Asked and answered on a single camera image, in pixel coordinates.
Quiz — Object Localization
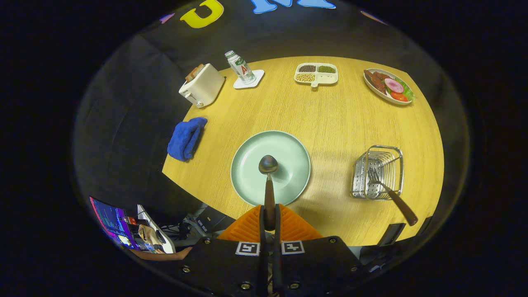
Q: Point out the folded blue towel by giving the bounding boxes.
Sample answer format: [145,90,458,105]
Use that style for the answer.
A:
[167,117,208,162]

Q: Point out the metal wire basket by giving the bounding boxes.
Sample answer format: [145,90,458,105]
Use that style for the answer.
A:
[350,145,404,201]

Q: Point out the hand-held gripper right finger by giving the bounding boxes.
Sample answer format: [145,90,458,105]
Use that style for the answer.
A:
[272,203,368,297]

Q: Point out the white square coaster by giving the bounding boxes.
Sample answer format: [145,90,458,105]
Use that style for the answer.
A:
[233,69,265,90]

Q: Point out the pale green plate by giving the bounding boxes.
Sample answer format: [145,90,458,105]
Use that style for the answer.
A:
[230,130,311,207]

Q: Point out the cream toaster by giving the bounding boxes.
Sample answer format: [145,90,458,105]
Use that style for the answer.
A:
[179,63,226,108]

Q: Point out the cream divided bean dish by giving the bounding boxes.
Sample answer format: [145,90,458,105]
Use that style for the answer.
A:
[294,63,339,88]

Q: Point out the green lettuce leaf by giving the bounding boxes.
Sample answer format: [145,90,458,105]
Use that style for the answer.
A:
[395,78,416,101]

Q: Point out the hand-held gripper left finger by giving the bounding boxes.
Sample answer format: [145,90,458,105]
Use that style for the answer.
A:
[177,204,269,297]

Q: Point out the wooden-handled metal fork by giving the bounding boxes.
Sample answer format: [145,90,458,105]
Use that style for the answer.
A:
[367,167,419,226]

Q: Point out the black cables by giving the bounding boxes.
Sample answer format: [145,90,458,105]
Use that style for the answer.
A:
[159,223,191,240]

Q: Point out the brown meat slices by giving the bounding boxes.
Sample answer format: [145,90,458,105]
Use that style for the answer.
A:
[364,69,390,94]

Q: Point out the pink ham slice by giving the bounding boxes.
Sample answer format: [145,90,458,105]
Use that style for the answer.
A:
[384,78,405,94]

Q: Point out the tan object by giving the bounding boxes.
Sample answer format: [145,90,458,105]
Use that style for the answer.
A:
[138,225,165,248]

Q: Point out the black box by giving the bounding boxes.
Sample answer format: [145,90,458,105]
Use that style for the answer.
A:
[198,206,233,234]

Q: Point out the wooden-handled metal spoon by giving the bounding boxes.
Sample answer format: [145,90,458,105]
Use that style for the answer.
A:
[258,155,279,231]

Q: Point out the black backdrop cloth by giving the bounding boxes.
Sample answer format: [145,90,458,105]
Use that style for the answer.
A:
[72,0,471,273]

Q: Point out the white food plate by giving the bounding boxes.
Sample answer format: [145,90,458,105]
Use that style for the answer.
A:
[363,68,416,106]

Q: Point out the computer monitor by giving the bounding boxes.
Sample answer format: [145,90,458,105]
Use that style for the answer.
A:
[90,197,139,250]

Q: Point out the small plastic drink bottle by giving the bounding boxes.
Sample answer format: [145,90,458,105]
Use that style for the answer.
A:
[224,50,257,85]

